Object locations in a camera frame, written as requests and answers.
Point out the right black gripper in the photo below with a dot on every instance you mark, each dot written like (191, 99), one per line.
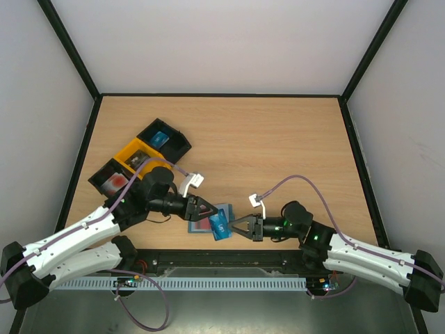
(258, 227)

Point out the red white card stack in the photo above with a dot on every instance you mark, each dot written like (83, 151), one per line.
(113, 184)

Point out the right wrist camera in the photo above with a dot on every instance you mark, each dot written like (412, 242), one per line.
(257, 201)

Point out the red card in holder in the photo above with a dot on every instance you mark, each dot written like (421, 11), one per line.
(202, 225)

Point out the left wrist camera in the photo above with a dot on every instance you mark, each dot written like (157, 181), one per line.
(192, 180)

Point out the black bin with red cards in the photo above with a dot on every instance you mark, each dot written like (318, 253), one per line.
(111, 167)

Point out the teal card holder wallet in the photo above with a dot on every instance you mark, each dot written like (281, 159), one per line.
(226, 207)

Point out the black card stack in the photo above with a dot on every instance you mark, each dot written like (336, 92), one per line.
(137, 159)

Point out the black aluminium frame rail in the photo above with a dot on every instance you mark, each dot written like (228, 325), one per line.
(283, 261)

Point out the blue card stack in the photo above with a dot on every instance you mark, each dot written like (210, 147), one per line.
(159, 139)

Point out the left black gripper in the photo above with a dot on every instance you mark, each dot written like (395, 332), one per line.
(194, 209)

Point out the yellow bin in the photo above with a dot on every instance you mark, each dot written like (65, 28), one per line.
(137, 144)

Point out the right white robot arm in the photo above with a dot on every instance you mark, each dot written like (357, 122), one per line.
(417, 278)

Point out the black bin with blue cards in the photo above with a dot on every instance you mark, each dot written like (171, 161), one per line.
(175, 148)

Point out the light blue slotted cable duct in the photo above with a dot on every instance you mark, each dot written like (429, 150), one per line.
(188, 284)

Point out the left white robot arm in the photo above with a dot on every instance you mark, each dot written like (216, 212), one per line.
(96, 243)

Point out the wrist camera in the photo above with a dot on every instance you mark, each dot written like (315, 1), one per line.
(257, 201)
(192, 180)

